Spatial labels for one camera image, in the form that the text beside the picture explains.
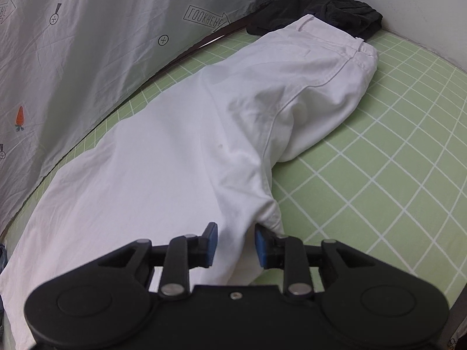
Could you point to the grey carrot-print sheet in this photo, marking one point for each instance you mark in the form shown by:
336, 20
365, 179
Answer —
91, 51

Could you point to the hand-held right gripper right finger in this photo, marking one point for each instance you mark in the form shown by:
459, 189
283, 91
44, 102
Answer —
261, 246

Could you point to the black folded garment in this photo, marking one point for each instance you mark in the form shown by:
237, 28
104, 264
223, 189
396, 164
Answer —
321, 7

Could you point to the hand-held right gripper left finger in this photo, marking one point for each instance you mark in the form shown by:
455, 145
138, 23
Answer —
210, 243

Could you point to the white pants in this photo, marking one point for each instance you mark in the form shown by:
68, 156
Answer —
189, 146

